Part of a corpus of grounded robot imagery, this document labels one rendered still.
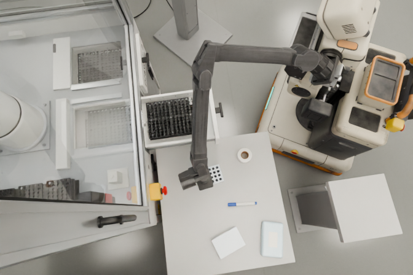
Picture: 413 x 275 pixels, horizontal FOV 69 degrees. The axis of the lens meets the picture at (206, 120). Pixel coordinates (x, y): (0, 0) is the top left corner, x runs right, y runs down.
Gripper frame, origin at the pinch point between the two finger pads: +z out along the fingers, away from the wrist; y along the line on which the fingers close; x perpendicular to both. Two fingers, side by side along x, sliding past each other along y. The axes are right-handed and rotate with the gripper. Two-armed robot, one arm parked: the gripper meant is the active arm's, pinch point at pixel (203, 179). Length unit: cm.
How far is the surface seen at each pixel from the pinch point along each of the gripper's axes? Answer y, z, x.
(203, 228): 21.2, 5.6, -6.0
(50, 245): 13, -93, -27
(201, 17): -141, 76, 37
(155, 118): -32.6, -8.8, -14.4
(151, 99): -43.7, -6.5, -14.0
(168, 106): -37.0, -8.6, -7.1
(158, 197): 2.9, -9.5, -20.8
